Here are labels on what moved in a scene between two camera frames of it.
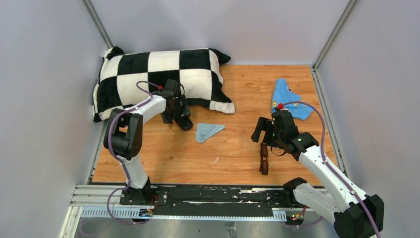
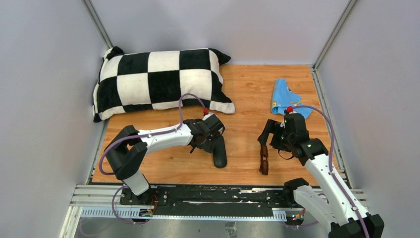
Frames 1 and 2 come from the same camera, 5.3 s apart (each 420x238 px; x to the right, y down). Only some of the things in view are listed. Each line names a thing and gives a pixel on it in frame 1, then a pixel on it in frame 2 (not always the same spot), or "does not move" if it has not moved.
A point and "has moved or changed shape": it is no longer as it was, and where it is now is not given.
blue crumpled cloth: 283,98 does not move
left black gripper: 183,110 -> 208,142
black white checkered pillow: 126,78 does not move
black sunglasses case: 184,122 has moved or changed shape
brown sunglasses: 264,163 does not move
